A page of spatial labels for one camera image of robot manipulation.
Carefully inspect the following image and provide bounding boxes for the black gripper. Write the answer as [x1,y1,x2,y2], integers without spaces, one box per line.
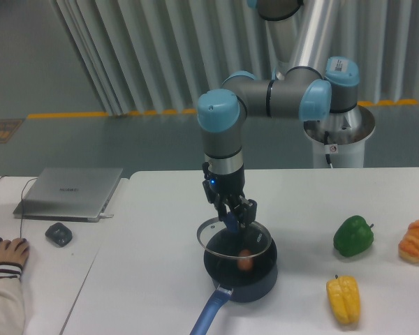
[202,165,257,228]

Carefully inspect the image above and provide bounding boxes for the glass pot lid blue knob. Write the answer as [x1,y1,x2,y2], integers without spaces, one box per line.
[196,216,272,260]

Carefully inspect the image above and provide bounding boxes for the striped cream sleeve forearm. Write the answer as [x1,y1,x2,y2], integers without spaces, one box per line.
[0,262,25,334]

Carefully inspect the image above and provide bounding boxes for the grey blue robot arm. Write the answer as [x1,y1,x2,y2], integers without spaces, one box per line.
[197,1,360,232]

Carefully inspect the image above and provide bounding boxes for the person's hand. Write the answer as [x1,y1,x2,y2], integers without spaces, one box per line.
[0,238,30,268]

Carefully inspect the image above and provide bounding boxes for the dark blue saucepan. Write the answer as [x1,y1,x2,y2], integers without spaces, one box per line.
[191,240,278,334]

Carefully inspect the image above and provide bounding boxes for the brown egg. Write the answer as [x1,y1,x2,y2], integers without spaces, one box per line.
[237,249,253,272]

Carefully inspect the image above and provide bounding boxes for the green bell pepper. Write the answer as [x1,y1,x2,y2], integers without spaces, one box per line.
[333,215,374,258]

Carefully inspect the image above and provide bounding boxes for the yellow bell pepper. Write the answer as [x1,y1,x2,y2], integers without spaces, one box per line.
[326,275,361,325]

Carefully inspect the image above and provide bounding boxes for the dark earbuds case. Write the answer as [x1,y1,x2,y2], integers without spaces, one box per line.
[45,222,73,248]

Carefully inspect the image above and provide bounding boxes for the silver laptop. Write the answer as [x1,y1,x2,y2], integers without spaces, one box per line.
[13,167,123,222]

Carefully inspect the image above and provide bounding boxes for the orange croissant bread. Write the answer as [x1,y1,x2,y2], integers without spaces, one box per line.
[398,219,419,263]

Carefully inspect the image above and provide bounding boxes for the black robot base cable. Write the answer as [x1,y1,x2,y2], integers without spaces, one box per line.
[323,131,335,169]

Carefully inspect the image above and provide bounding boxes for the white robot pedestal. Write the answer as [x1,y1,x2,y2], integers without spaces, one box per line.
[304,105,375,168]

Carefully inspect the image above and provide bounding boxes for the black mouse cable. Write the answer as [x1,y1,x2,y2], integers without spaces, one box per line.
[20,177,38,241]

